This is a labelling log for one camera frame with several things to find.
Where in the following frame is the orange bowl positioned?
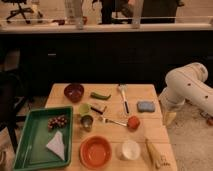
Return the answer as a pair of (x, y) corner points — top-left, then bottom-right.
(79, 136), (112, 170)

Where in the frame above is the white folded napkin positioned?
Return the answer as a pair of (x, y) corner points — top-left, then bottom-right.
(46, 131), (65, 160)

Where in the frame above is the light green cup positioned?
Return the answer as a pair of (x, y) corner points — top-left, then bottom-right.
(78, 103), (90, 116)

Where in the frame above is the green pepper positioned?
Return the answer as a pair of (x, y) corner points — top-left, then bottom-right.
(90, 92), (111, 100)

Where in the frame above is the silver fork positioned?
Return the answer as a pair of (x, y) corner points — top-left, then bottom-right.
(99, 116), (127, 127)

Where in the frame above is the dark red bowl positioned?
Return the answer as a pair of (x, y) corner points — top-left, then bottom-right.
(64, 83), (84, 103)

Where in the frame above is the black office chair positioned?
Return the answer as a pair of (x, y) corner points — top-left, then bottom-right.
(1, 0), (43, 24)

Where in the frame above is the dark chair at left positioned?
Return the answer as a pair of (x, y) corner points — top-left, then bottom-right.
(0, 72), (27, 151)

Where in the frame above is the white cup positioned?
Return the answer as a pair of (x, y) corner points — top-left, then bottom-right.
(121, 140), (141, 161)

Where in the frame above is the orange tomato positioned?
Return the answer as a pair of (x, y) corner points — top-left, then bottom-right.
(127, 116), (140, 130)

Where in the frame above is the bunch of dark grapes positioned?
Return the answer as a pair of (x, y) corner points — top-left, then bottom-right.
(48, 115), (67, 131)

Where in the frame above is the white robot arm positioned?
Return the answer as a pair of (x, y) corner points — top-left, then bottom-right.
(159, 62), (213, 126)

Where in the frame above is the small metal cup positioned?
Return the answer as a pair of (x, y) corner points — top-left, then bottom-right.
(80, 115), (93, 131)

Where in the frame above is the green plastic tray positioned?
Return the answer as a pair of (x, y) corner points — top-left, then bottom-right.
(13, 107), (73, 171)

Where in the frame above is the yellow corn cob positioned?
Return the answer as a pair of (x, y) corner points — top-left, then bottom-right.
(145, 139), (163, 169)

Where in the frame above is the blue sponge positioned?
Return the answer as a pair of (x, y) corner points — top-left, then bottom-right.
(137, 101), (155, 112)

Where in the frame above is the white spatula black handle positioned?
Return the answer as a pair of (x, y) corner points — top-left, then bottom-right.
(118, 84), (129, 115)

